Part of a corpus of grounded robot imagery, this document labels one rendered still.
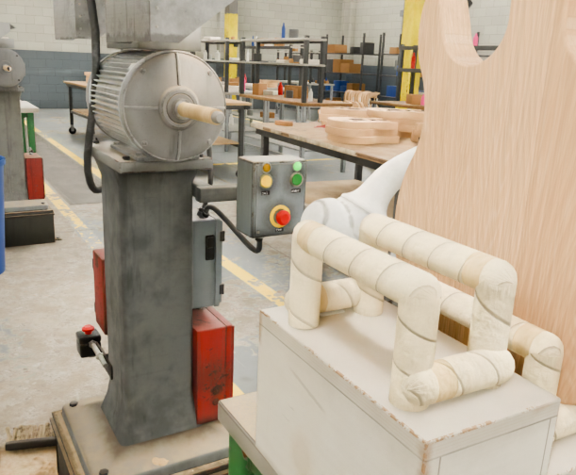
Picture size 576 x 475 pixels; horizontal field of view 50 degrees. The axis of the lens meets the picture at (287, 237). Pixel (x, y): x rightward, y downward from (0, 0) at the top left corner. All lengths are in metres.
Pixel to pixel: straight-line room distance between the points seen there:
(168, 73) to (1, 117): 3.45
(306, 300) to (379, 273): 0.14
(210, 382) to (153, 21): 1.10
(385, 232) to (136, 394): 1.30
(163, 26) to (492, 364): 0.83
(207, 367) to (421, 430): 1.39
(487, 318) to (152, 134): 1.05
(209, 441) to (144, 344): 0.36
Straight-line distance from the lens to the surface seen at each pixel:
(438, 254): 0.56
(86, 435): 1.97
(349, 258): 0.53
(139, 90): 1.43
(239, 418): 0.80
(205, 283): 1.79
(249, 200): 1.57
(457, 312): 0.67
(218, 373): 1.87
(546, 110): 0.63
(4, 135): 4.84
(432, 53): 0.74
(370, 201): 1.11
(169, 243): 1.68
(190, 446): 1.88
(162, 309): 1.74
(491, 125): 0.67
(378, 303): 0.67
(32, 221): 4.82
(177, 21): 1.15
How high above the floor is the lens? 1.36
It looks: 16 degrees down
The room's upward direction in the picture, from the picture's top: 3 degrees clockwise
